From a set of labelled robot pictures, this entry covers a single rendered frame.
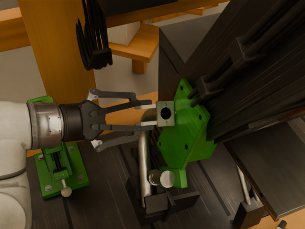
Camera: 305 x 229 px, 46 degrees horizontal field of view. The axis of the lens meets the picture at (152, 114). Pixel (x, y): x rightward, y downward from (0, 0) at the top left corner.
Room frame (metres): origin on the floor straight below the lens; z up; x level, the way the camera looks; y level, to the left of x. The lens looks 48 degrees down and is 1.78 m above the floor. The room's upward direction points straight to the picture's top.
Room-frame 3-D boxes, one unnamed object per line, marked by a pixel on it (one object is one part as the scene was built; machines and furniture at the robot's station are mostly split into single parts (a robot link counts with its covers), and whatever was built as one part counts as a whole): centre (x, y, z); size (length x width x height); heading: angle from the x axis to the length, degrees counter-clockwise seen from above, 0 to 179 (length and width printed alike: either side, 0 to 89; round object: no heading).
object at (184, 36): (0.76, -0.19, 1.07); 0.30 x 0.18 x 0.34; 111
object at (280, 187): (0.53, -0.25, 1.11); 0.39 x 0.16 x 0.03; 21
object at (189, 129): (0.51, -0.09, 1.17); 0.13 x 0.12 x 0.20; 111
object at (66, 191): (0.49, 0.23, 0.96); 0.06 x 0.03 x 0.06; 21
